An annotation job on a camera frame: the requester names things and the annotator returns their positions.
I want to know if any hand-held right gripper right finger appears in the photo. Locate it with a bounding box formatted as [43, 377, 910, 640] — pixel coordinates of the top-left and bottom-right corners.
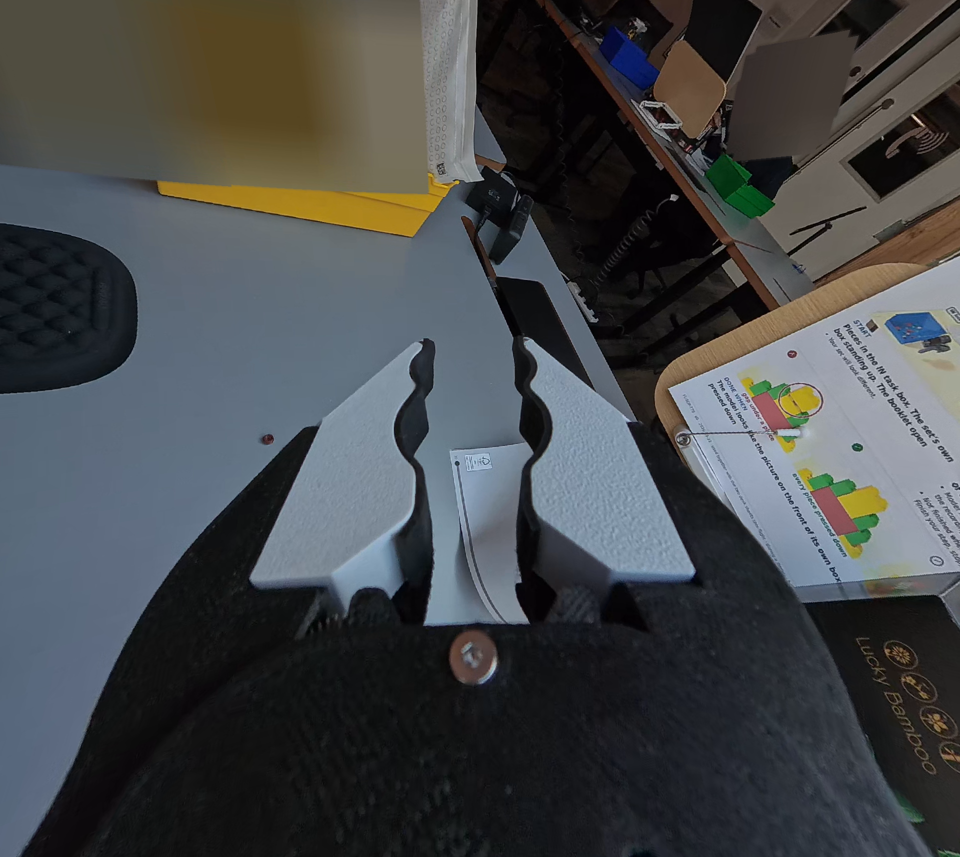
[512, 334, 696, 620]

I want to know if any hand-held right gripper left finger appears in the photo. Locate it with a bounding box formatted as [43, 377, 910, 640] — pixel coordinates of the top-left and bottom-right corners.
[248, 338, 438, 620]

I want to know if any white building instruction booklet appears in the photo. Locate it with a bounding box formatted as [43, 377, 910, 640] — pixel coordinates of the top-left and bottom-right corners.
[448, 442, 535, 626]

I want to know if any yellow plastic bin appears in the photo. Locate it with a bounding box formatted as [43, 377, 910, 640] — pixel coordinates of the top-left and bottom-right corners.
[156, 173, 460, 240]

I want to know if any grey desk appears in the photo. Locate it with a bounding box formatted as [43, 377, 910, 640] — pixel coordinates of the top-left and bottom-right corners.
[0, 110, 639, 847]

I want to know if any wooden poster board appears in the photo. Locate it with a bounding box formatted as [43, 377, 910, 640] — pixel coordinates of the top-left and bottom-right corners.
[654, 262, 933, 453]

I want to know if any white instruction poster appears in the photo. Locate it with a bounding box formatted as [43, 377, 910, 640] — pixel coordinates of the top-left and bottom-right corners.
[667, 269, 960, 590]

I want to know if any black stand device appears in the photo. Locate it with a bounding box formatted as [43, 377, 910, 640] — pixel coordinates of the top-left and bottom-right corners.
[465, 167, 535, 266]

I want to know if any green plastic bin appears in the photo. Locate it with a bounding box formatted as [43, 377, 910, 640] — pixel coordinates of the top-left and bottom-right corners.
[703, 152, 777, 221]

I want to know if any wooden background table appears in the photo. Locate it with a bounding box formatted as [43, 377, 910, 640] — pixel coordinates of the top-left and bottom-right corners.
[480, 0, 817, 311]

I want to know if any black bamboo print set box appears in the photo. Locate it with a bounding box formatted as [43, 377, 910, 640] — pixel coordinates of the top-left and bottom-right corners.
[804, 594, 960, 857]

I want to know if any tan chair back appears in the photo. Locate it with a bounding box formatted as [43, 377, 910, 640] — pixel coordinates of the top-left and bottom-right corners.
[662, 39, 729, 140]

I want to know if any blue plastic bin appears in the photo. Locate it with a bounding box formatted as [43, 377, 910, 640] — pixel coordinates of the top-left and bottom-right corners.
[597, 26, 663, 90]

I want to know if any white plastic bag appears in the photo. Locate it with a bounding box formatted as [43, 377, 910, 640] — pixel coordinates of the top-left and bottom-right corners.
[414, 0, 486, 185]

